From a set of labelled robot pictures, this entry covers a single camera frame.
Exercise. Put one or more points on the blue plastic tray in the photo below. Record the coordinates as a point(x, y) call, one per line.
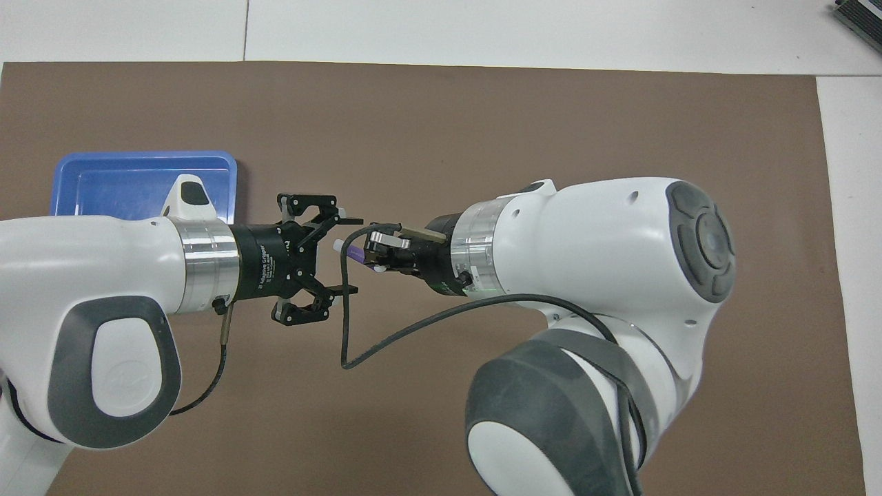
point(124, 186)

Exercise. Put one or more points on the grey ribbed device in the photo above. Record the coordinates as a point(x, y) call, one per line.
point(861, 14)

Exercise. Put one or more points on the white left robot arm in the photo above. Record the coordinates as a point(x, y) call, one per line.
point(83, 275)

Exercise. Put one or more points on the purple pen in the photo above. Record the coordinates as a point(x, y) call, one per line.
point(355, 253)

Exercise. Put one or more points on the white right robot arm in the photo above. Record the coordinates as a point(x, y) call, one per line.
point(592, 262)

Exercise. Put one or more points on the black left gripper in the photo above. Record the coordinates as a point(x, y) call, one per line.
point(269, 262)

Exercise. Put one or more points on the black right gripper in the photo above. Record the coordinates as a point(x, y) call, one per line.
point(437, 258)

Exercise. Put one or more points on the brown table mat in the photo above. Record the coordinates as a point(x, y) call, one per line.
point(427, 138)

